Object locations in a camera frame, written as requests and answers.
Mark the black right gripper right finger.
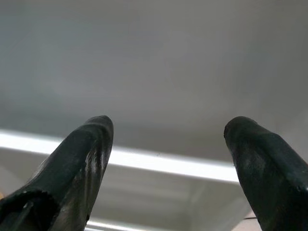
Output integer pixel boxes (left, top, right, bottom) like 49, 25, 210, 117
223, 116, 308, 231

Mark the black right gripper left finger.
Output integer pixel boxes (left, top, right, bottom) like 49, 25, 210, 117
0, 115, 114, 231

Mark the white fridge door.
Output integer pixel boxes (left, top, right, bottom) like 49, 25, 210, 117
0, 127, 308, 231

